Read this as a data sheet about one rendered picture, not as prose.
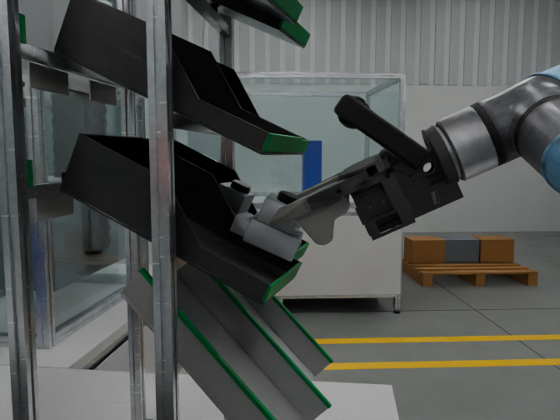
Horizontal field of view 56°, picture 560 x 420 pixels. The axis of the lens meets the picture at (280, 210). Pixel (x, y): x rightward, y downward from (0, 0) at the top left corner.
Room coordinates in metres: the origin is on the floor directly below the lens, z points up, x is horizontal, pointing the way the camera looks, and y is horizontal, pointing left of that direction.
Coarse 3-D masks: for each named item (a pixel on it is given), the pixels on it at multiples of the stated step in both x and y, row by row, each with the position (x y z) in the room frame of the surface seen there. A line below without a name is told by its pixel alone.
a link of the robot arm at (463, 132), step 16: (464, 112) 0.58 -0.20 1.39; (448, 128) 0.57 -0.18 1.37; (464, 128) 0.56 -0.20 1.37; (480, 128) 0.56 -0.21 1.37; (448, 144) 0.57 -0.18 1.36; (464, 144) 0.56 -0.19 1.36; (480, 144) 0.55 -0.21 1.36; (464, 160) 0.56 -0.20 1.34; (480, 160) 0.56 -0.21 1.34; (496, 160) 0.56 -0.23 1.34; (464, 176) 0.57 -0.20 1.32
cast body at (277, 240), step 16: (272, 192) 0.64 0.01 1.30; (288, 192) 0.63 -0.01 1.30; (272, 208) 0.60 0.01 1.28; (240, 224) 0.63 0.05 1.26; (256, 224) 0.61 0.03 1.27; (288, 224) 0.60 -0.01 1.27; (256, 240) 0.61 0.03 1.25; (272, 240) 0.61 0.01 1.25; (288, 240) 0.60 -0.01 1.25; (288, 256) 0.61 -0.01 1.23
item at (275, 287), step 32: (96, 160) 0.60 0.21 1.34; (128, 160) 0.59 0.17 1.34; (64, 192) 0.62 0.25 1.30; (96, 192) 0.61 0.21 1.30; (128, 192) 0.59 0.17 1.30; (192, 192) 0.71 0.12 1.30; (128, 224) 0.59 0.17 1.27; (192, 224) 0.70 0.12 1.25; (224, 224) 0.70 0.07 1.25; (192, 256) 0.57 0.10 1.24; (224, 256) 0.63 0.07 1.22; (256, 256) 0.68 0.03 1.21; (256, 288) 0.55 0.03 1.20
